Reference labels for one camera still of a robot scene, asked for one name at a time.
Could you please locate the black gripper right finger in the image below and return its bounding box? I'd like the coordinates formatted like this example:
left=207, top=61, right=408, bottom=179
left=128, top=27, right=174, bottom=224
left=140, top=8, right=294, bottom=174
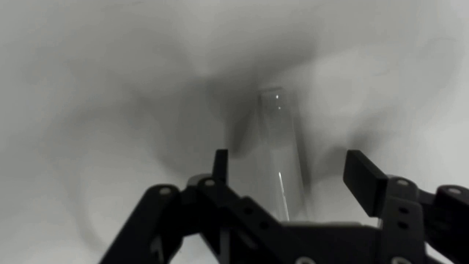
left=344, top=149, right=469, bottom=264

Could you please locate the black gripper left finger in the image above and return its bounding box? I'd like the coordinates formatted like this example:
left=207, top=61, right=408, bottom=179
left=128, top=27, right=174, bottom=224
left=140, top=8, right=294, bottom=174
left=100, top=148, right=284, bottom=264

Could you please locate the white marker with black cap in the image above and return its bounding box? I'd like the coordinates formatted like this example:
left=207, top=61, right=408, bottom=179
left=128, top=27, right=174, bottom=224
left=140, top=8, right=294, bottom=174
left=259, top=86, right=309, bottom=221

